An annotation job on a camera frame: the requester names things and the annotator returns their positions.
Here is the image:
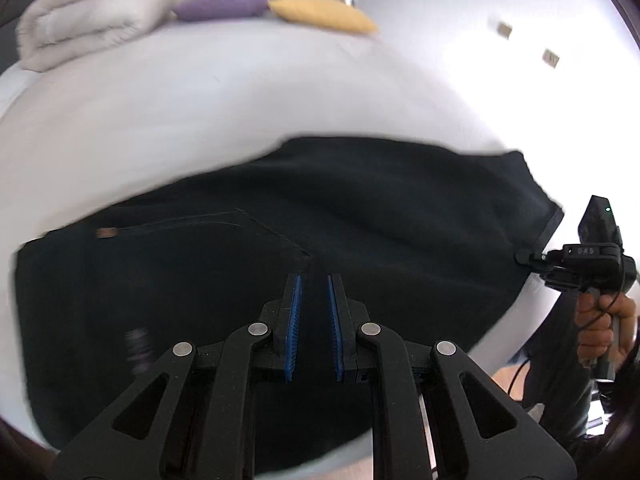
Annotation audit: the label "person's right hand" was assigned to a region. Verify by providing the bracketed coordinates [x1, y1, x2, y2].
[575, 292, 636, 367]

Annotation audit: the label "person's dark trouser leg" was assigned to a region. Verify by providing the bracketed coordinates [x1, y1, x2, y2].
[522, 287, 608, 443]

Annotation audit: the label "black cable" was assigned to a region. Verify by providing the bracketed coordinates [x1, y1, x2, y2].
[506, 355, 532, 397]

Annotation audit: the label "folded beige duvet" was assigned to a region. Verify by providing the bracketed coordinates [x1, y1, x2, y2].
[17, 0, 187, 72]

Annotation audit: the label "white bed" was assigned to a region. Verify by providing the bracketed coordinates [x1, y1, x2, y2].
[0, 10, 561, 480]

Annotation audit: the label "yellow pillow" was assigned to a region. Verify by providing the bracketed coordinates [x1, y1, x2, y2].
[268, 0, 379, 36]

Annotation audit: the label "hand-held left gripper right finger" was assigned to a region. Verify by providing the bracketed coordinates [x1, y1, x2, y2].
[327, 274, 579, 480]

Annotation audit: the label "black pants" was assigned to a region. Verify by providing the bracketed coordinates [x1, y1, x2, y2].
[14, 136, 566, 476]

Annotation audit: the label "purple pillow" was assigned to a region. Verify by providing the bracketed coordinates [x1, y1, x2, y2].
[173, 0, 271, 23]

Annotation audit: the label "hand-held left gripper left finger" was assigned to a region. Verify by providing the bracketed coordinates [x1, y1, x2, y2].
[50, 274, 304, 480]

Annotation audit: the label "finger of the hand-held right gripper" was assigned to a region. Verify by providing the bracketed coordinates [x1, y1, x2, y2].
[516, 250, 550, 275]

